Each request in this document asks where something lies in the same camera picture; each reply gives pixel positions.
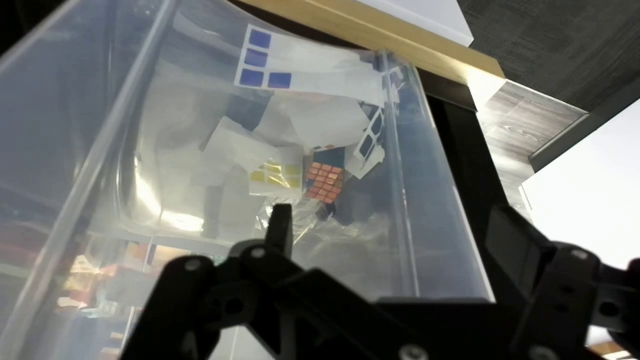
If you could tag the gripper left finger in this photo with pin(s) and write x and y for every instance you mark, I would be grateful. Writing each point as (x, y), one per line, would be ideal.
(187, 300)

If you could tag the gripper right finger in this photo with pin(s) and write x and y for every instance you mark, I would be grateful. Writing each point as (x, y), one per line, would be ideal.
(565, 280)

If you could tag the transparent plastic drawer box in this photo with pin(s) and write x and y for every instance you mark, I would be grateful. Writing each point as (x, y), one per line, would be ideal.
(165, 150)

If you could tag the yellow sticker sheet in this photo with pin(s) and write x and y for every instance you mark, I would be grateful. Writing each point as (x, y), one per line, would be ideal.
(275, 176)

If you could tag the white paper sheet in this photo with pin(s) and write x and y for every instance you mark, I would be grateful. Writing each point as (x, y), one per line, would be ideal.
(235, 147)

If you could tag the clear plastic bag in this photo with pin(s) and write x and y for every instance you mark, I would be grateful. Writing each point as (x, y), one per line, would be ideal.
(345, 240)

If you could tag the small blue sticker sheet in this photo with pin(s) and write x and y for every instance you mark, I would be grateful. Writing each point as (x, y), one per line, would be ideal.
(369, 145)

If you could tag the large blue sticker sheet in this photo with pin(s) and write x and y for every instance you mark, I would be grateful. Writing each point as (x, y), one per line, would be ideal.
(320, 65)

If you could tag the white board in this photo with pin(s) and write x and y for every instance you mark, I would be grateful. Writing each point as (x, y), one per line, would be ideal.
(425, 15)

